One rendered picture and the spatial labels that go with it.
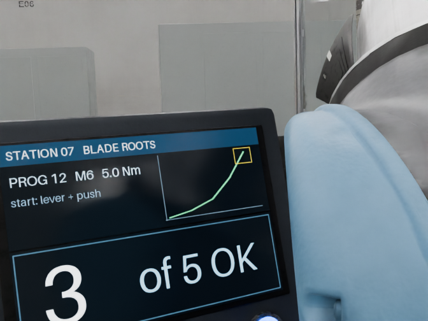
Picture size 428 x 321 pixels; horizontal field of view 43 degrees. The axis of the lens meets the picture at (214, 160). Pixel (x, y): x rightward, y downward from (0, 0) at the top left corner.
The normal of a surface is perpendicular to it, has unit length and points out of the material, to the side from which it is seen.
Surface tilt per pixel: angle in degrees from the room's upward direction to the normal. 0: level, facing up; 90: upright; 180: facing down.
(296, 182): 68
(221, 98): 90
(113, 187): 75
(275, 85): 90
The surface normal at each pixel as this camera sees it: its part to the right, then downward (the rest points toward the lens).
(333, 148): -0.20, -0.77
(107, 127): 0.45, -0.16
